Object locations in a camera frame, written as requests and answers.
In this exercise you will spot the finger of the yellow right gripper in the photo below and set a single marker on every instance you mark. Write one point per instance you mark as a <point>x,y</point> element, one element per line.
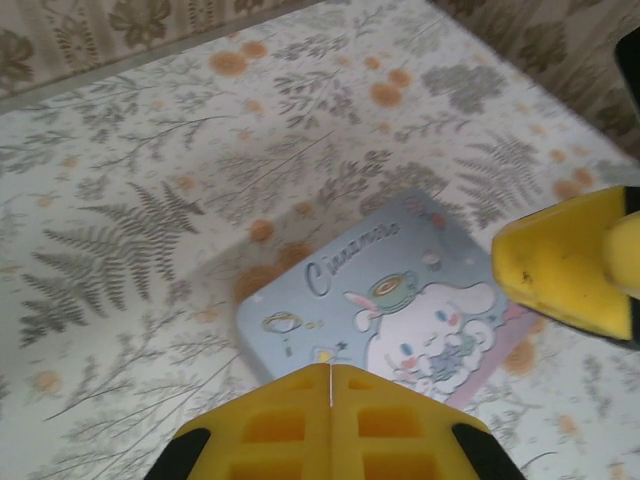
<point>625,260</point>
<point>550,265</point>

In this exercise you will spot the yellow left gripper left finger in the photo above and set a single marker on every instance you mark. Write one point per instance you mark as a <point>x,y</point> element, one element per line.
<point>280,440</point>

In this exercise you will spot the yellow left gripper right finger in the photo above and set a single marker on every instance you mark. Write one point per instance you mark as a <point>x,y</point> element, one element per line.
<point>390,440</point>

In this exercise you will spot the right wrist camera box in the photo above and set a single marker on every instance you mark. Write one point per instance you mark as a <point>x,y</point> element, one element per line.
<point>629,85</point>

